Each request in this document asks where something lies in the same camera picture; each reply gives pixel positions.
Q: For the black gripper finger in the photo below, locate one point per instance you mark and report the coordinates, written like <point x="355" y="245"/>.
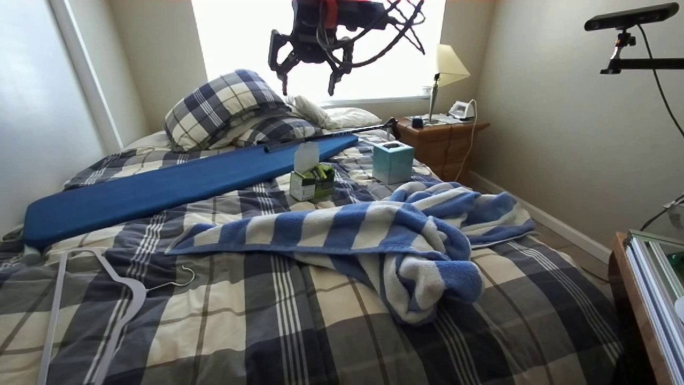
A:
<point x="342" y="57"/>
<point x="285" y="50"/>

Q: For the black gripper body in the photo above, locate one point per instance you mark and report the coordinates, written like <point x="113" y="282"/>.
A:
<point x="317" y="32"/>

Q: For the blue white striped towel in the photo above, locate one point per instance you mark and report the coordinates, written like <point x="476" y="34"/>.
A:
<point x="342" y="227"/>

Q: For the plaid bed comforter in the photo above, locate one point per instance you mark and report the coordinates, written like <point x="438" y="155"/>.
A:
<point x="285" y="334"/>

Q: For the bright window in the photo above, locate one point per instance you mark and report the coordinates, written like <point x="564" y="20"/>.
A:
<point x="236" y="34"/>

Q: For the cream pillow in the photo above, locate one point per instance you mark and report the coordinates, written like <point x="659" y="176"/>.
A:
<point x="354" y="118"/>

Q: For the white crumpled cloth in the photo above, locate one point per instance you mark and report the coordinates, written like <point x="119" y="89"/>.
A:
<point x="311" y="109"/>

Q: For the black metal rod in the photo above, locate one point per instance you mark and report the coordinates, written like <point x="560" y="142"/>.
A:
<point x="364" y="129"/>

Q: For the plaid pillow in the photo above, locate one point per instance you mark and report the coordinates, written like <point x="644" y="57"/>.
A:
<point x="214" y="107"/>

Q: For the small dark nightstand item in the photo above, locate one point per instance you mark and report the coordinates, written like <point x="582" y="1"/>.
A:
<point x="417" y="122"/>

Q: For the cream shade table lamp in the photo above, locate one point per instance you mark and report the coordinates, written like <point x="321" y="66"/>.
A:
<point x="450" y="65"/>

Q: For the teal tissue box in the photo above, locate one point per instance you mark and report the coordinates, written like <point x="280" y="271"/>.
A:
<point x="392" y="163"/>

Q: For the open green box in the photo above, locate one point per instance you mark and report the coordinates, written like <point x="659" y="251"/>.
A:
<point x="313" y="182"/>

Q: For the white desk phone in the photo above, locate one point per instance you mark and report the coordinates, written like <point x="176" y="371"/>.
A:
<point x="463" y="109"/>

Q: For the wooden nightstand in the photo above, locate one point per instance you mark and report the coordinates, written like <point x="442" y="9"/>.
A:
<point x="442" y="147"/>

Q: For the blue flat sheet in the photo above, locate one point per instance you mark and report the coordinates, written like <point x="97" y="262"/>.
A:
<point x="178" y="184"/>

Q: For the white sliding closet door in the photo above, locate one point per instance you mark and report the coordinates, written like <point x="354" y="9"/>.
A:
<point x="43" y="107"/>

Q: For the white clothes hanger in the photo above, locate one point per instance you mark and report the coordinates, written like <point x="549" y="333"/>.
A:
<point x="132" y="292"/>

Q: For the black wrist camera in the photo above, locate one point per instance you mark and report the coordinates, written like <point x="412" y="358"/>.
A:
<point x="364" y="14"/>

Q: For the black stereo camera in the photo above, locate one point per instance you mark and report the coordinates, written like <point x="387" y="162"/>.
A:
<point x="632" y="16"/>

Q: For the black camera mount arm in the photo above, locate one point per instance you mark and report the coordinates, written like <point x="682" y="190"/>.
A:
<point x="648" y="65"/>

